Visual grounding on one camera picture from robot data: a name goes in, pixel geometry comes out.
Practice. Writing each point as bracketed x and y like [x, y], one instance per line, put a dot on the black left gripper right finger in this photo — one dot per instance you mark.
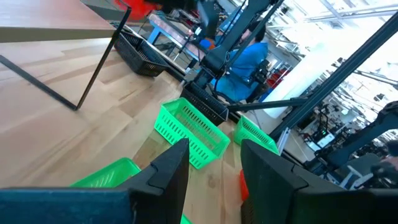
[280, 193]

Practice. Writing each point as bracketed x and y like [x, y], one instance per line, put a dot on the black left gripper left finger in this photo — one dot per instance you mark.
[164, 186]

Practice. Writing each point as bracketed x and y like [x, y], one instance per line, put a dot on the red plastic basket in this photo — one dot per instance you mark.
[243, 186]

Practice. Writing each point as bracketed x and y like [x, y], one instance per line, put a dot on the green plastic basket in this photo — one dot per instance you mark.
[253, 133]
[186, 124]
[109, 175]

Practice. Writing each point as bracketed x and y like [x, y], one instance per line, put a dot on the black plastic basket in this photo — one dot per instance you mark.
[205, 104]
[140, 59]

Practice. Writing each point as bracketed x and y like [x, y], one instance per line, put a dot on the black background robot arm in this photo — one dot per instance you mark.
[357, 140]

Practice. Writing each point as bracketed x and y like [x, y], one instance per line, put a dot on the person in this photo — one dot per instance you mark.
[245, 62]

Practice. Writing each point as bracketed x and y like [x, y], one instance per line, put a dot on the blue metal workbench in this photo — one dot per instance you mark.
[174, 34]

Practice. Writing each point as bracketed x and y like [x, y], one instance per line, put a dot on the black aluminium frame bar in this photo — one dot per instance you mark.
[267, 105]

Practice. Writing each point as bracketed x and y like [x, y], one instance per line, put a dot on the black aluminium frame post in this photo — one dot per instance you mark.
[335, 77]

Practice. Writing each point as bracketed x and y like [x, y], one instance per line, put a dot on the wooden shelf with black frame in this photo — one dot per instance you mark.
[46, 18]

